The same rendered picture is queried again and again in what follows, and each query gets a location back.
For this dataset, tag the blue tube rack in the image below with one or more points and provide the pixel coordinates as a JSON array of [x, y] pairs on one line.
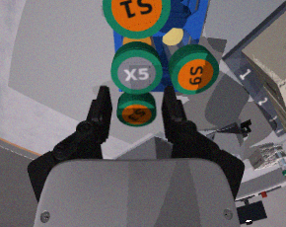
[[181, 19]]

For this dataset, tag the white tube rack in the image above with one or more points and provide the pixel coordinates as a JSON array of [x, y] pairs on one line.
[[261, 156]]

